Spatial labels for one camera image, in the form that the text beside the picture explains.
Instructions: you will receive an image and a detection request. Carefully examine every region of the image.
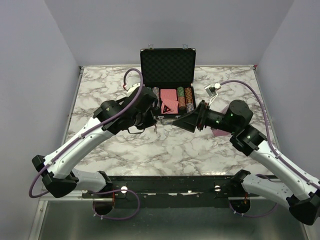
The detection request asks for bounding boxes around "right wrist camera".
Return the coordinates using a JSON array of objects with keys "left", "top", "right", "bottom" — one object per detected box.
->
[{"left": 204, "top": 83, "right": 222, "bottom": 106}]

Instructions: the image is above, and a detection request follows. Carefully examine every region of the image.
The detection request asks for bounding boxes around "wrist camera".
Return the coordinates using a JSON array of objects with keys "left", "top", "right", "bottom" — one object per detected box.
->
[
  {"left": 126, "top": 82, "right": 143, "bottom": 98},
  {"left": 204, "top": 83, "right": 222, "bottom": 106}
]

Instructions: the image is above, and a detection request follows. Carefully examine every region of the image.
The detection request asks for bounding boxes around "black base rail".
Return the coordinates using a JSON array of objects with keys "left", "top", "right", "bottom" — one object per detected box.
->
[{"left": 82, "top": 175, "right": 250, "bottom": 209}]

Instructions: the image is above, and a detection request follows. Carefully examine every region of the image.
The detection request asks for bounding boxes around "orange black chip stack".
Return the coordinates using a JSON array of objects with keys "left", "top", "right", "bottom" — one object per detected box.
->
[{"left": 184, "top": 87, "right": 194, "bottom": 113}]

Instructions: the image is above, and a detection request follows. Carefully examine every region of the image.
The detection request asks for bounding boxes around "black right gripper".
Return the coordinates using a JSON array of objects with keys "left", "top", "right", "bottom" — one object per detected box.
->
[{"left": 172, "top": 100, "right": 238, "bottom": 134}]

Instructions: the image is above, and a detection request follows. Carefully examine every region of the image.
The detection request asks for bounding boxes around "green chip stack right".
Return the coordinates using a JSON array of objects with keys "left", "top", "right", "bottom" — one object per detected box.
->
[{"left": 177, "top": 86, "right": 186, "bottom": 110}]

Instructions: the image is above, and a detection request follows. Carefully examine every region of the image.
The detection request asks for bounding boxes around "red playing card deck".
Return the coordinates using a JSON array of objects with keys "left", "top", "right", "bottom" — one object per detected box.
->
[{"left": 160, "top": 89, "right": 179, "bottom": 114}]

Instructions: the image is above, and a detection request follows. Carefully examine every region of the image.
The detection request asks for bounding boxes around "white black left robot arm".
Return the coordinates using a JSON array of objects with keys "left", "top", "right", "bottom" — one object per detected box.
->
[{"left": 32, "top": 86, "right": 158, "bottom": 198}]

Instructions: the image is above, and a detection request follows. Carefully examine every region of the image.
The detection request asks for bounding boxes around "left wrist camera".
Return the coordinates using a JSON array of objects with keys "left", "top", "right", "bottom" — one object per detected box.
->
[{"left": 126, "top": 82, "right": 143, "bottom": 98}]

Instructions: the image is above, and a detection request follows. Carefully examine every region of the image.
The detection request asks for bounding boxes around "pink box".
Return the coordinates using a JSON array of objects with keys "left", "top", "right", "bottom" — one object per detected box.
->
[{"left": 212, "top": 129, "right": 231, "bottom": 137}]

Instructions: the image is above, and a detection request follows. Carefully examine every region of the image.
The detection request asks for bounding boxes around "red triangular dealer button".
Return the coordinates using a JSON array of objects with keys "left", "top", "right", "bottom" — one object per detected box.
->
[{"left": 161, "top": 102, "right": 172, "bottom": 114}]

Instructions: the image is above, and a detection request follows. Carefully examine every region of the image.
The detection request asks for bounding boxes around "orange blue chip stack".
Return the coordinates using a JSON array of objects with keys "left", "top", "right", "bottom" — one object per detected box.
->
[{"left": 152, "top": 87, "right": 160, "bottom": 110}]

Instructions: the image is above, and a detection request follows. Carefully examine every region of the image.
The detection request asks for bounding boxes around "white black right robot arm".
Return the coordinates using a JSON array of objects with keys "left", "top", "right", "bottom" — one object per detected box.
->
[{"left": 172, "top": 100, "right": 320, "bottom": 226}]

